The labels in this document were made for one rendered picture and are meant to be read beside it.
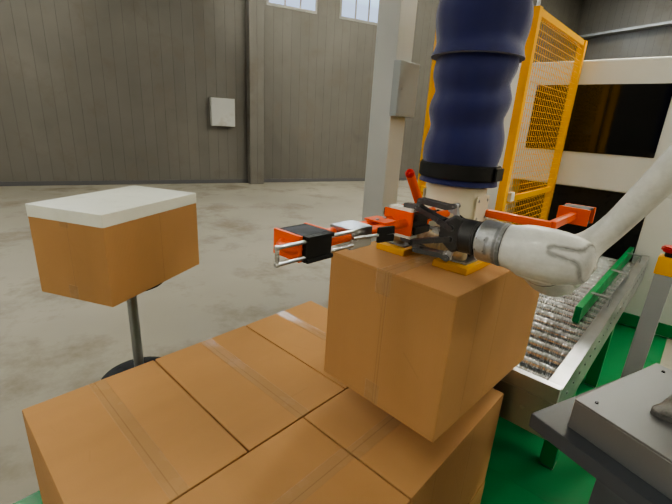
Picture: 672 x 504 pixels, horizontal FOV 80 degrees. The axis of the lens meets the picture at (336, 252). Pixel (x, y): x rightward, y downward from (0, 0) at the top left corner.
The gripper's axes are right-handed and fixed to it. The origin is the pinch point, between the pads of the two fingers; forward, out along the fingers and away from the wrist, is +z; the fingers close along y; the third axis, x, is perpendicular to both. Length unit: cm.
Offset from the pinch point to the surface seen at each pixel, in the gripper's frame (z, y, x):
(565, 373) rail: -32, 60, 69
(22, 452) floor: 133, 118, -70
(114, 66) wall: 790, -100, 219
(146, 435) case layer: 46, 65, -49
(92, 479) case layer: 40, 65, -65
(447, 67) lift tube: 2.5, -37.1, 17.7
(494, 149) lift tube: -10.1, -17.7, 25.0
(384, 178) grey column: 95, 9, 122
